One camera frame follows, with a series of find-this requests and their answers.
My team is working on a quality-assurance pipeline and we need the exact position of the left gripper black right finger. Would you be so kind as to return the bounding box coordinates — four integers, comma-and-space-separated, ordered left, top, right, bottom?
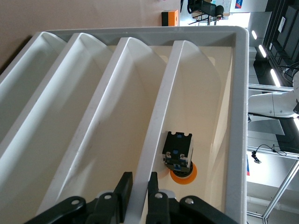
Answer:
146, 172, 177, 224

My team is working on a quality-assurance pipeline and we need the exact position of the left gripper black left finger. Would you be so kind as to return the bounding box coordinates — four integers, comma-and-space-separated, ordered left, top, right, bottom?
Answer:
86, 172, 134, 224

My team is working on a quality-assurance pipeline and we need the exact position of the orange push button switch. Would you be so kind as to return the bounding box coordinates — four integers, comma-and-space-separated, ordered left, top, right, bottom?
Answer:
162, 131, 198, 186

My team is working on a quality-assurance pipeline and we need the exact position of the white drawer cabinet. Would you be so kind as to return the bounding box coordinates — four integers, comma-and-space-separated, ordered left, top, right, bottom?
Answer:
0, 25, 249, 224

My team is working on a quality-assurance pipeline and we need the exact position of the orange box with hole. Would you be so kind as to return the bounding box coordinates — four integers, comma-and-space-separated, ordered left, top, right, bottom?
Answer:
161, 9, 179, 27

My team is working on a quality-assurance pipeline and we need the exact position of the black office chair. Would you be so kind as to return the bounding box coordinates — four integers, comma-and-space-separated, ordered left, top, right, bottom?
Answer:
186, 0, 225, 26

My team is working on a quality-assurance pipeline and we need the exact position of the aluminium profile frame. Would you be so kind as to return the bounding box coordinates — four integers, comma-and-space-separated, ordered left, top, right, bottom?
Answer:
247, 84, 299, 224

